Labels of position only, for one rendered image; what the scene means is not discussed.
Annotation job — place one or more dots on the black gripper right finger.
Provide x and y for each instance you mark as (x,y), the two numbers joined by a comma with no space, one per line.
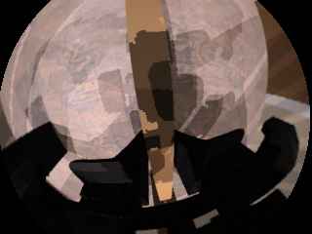
(193,154)

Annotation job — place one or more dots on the long brown wooden rail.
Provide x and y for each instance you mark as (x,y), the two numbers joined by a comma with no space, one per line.
(154,87)

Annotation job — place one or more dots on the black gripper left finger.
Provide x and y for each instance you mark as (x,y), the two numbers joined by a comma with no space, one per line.
(129,166)

